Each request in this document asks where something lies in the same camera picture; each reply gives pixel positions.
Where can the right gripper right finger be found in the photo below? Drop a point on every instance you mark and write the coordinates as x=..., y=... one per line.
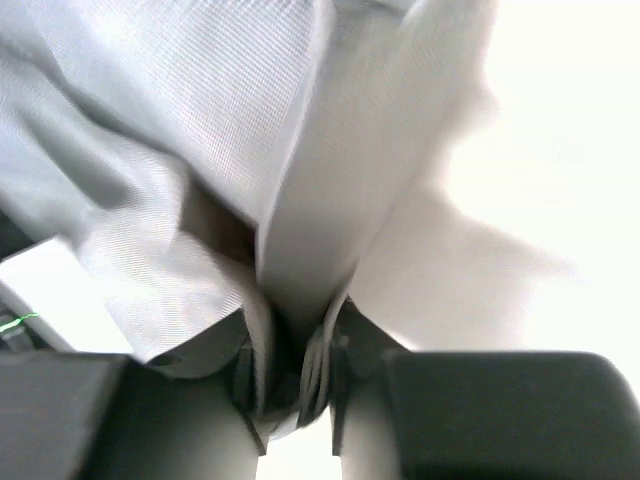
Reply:
x=398, y=414

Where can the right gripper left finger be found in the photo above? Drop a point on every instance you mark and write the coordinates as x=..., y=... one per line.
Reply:
x=96, y=416

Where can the grey pleated skirt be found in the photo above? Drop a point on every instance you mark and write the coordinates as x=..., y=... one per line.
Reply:
x=207, y=158

